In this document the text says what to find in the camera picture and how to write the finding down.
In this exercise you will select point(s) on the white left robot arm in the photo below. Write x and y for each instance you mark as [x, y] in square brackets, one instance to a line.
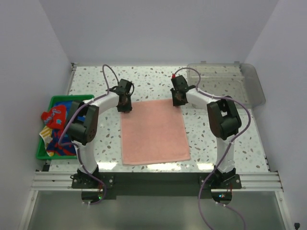
[82, 122]

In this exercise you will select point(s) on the red patterned towel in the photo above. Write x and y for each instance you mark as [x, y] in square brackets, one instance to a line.
[55, 118]

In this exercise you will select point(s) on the clear plastic container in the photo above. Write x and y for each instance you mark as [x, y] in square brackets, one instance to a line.
[240, 81]

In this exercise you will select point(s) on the blue towel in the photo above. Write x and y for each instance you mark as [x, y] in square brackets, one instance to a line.
[67, 104]

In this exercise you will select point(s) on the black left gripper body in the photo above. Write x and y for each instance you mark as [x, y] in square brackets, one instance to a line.
[126, 107]

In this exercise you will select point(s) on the pink towel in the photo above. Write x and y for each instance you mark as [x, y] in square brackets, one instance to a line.
[153, 132]

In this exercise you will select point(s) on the aluminium frame rail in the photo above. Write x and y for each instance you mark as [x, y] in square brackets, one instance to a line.
[153, 83]

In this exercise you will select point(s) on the yellow striped towel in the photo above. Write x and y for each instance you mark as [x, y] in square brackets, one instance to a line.
[46, 135]

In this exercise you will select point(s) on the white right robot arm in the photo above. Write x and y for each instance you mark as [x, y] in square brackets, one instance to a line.
[224, 121]

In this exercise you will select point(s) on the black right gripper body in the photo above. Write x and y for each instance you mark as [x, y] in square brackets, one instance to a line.
[176, 100]

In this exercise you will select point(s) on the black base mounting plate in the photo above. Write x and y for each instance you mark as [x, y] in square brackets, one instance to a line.
[110, 185]

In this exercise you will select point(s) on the green plastic bin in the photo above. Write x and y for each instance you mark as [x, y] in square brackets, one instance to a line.
[53, 151]

